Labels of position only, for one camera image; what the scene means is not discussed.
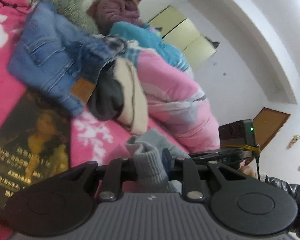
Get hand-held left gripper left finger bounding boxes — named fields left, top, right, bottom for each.
left=56, top=158, right=138, bottom=202

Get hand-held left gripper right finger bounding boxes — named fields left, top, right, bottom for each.
left=162, top=149, right=243, bottom=202

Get grey sweatshirt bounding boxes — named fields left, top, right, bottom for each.
left=125, top=128, right=190, bottom=193

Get person's right forearm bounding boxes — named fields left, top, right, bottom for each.
left=264, top=175, right=300, bottom=234

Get brown wooden door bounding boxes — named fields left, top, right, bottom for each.
left=252, top=107, right=290, bottom=153

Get pink floral quilt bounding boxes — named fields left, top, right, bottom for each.
left=136, top=50, right=220, bottom=153

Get dark grey garment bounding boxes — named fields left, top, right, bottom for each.
left=89, top=76, right=123, bottom=120

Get beige garment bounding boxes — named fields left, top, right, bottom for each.
left=114, top=59, right=149, bottom=135

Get dark printed poster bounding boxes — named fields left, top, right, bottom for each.
left=0, top=90, right=72, bottom=210

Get pale yellow wardrobe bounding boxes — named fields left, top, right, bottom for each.
left=147, top=5, right=220, bottom=70

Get teal striped quilt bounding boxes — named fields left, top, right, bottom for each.
left=110, top=21, right=190, bottom=72

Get grey plaid garment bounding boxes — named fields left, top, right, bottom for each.
left=100, top=35, right=128, bottom=55

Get blue jeans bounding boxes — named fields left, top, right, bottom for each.
left=6, top=0, right=130, bottom=117

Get pink flower print blanket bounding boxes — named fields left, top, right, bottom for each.
left=0, top=0, right=190, bottom=230

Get green patterned pillow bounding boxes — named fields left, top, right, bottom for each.
left=44, top=0, right=100, bottom=34

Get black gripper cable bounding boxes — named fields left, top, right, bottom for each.
left=255, top=142, right=262, bottom=180

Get yellow wall sticker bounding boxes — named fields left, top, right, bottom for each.
left=287, top=135, right=300, bottom=150

